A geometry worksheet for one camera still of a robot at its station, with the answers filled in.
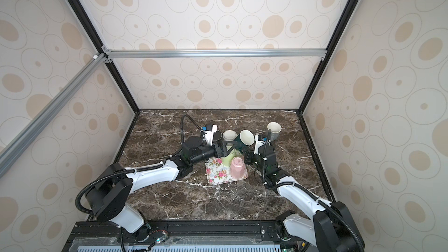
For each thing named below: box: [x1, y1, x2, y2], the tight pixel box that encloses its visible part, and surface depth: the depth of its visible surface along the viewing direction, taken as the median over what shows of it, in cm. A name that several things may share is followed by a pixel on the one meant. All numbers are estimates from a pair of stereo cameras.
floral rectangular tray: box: [204, 156, 249, 186], surface depth 92 cm
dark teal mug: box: [233, 129, 255, 152], surface depth 87 cm
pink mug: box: [229, 156, 246, 180], surface depth 85 cm
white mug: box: [222, 129, 238, 142], surface depth 99 cm
